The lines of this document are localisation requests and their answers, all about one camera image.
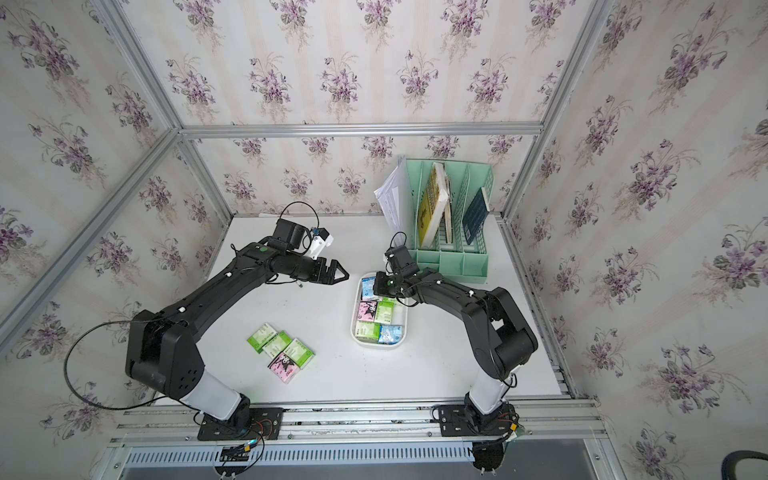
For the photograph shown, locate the dark blue notebook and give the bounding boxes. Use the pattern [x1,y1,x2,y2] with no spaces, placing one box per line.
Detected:
[462,187,490,245]

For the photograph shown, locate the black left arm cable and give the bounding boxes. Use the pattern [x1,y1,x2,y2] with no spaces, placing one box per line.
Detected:
[62,319,169,413]

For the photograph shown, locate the thin book in organizer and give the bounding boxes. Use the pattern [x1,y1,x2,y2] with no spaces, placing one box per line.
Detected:
[443,204,453,244]

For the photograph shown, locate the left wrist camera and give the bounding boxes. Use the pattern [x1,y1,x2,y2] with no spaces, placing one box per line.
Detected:
[307,227,334,260]

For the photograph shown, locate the pink tissue pack bottom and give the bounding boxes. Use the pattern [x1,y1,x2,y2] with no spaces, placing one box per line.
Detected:
[268,352,301,384]

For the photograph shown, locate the aluminium mounting rail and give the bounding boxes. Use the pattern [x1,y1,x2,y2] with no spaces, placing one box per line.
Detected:
[108,398,608,446]

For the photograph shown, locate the pink tissue pack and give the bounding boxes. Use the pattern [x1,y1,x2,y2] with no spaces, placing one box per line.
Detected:
[356,300,378,323]
[268,352,301,384]

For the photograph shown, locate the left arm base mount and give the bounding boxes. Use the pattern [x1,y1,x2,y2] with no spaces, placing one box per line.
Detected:
[197,395,285,442]

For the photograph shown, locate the aluminium frame profiles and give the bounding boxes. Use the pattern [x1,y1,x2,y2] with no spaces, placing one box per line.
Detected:
[0,0,625,445]

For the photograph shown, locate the white plastic storage box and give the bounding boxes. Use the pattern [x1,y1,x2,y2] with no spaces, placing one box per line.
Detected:
[350,272,408,349]

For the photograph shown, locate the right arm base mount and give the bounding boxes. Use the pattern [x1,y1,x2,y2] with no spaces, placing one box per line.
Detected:
[431,402,520,437]

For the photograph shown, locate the green plastic file organizer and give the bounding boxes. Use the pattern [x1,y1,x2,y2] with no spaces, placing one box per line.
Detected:
[399,158,495,284]

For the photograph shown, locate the blue tissue pack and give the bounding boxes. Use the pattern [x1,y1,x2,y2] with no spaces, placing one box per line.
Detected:
[360,276,379,301]
[378,325,404,345]

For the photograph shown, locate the white paper stack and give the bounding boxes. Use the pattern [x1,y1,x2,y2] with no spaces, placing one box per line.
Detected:
[375,156,412,233]

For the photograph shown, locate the green tissue pack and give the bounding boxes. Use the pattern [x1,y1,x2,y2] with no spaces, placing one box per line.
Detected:
[353,321,381,343]
[262,331,292,359]
[247,323,277,353]
[375,299,395,325]
[283,338,315,369]

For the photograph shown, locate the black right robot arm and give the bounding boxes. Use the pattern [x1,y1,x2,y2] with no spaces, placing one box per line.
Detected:
[373,245,539,416]

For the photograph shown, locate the yellow book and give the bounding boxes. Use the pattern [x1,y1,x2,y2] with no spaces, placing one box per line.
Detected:
[416,162,450,249]

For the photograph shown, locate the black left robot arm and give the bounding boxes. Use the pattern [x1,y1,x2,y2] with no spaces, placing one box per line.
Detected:
[125,218,349,431]

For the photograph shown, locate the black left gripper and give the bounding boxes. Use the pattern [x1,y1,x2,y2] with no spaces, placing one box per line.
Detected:
[283,253,350,284]

